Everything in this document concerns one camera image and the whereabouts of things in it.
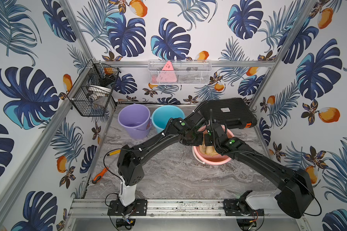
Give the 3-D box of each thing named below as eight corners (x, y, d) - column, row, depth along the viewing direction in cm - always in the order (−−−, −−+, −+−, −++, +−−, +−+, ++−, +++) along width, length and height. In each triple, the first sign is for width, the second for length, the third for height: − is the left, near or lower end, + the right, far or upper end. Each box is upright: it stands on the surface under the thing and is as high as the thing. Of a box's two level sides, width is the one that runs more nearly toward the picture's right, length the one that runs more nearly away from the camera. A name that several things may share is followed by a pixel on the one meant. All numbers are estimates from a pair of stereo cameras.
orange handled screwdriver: (93, 183, 85) (90, 181, 82) (105, 167, 91) (103, 165, 88) (96, 185, 84) (94, 183, 81) (108, 168, 90) (107, 166, 88)
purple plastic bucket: (121, 143, 101) (113, 128, 87) (128, 120, 114) (121, 104, 100) (151, 143, 101) (148, 128, 87) (154, 120, 114) (151, 104, 100)
